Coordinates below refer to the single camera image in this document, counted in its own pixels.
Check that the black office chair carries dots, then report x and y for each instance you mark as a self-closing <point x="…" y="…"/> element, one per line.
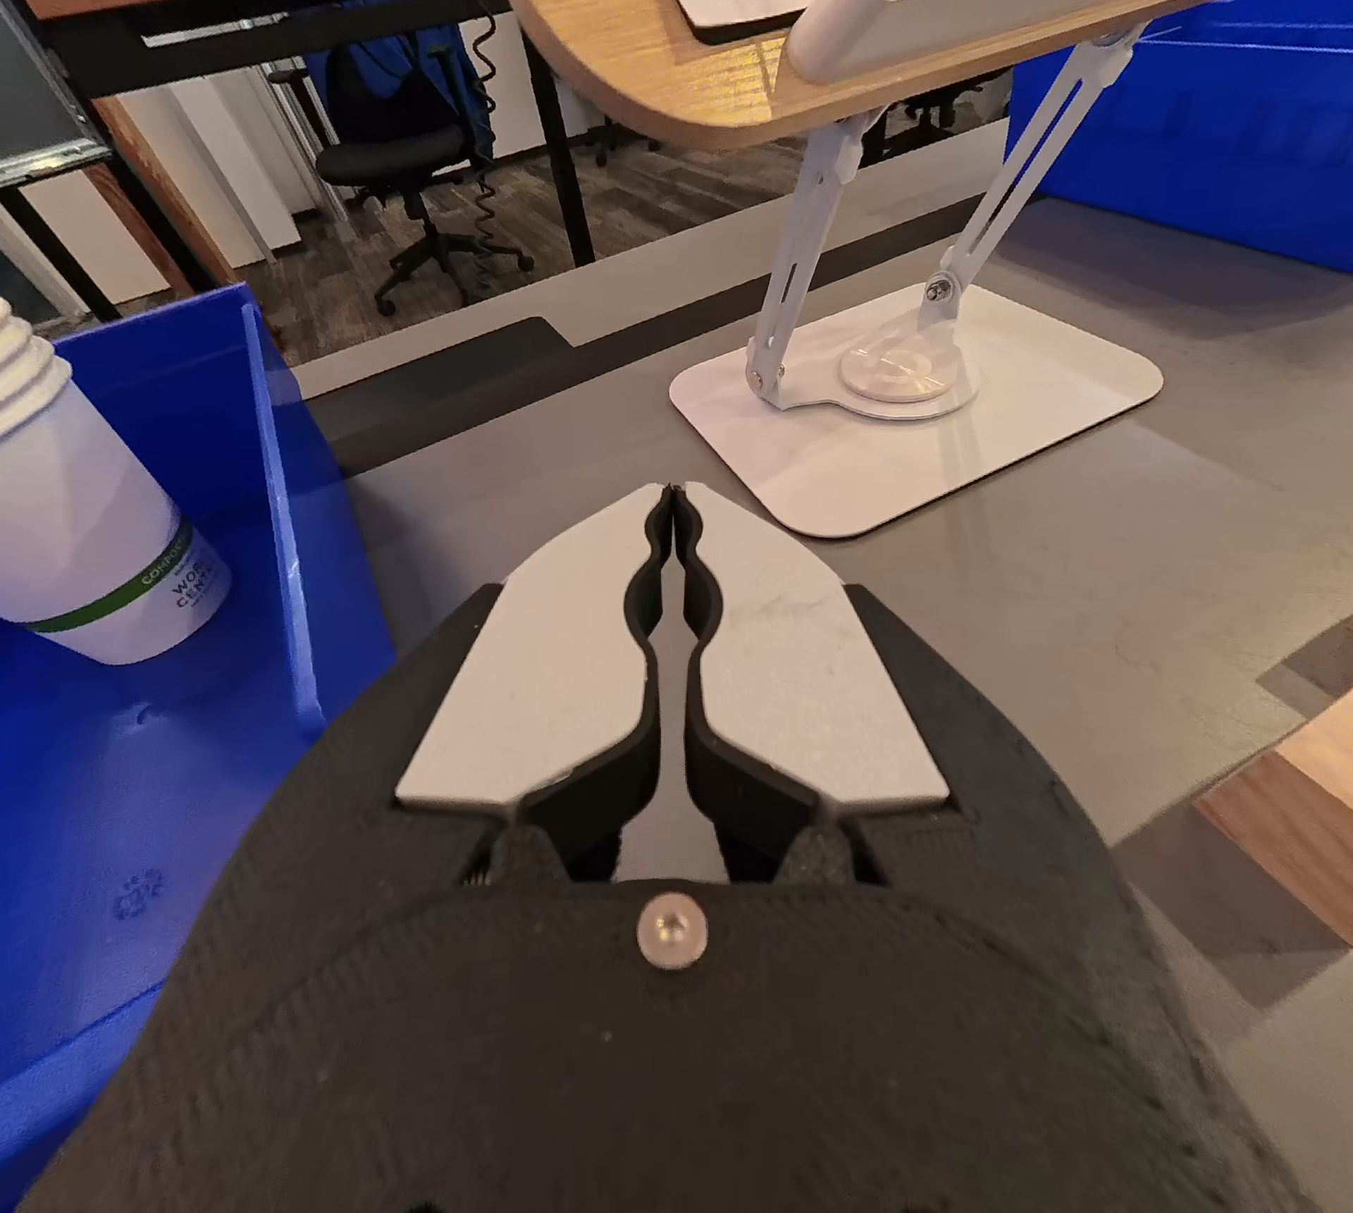
<point x="396" y="162"/>

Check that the blue plastic bin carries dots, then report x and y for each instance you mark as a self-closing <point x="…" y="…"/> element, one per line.
<point x="1216" y="156"/>
<point x="159" y="812"/>

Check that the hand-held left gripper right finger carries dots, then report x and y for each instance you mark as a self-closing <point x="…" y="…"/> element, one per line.
<point x="814" y="695"/>

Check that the blue cloth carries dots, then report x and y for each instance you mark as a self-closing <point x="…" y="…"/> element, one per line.
<point x="471" y="114"/>

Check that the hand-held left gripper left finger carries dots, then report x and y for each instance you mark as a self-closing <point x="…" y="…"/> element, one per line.
<point x="539" y="695"/>

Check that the wooden book stand white base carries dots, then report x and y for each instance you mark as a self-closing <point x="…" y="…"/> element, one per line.
<point x="951" y="452"/>

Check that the grey desk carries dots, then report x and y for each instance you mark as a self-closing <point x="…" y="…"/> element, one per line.
<point x="1056" y="653"/>

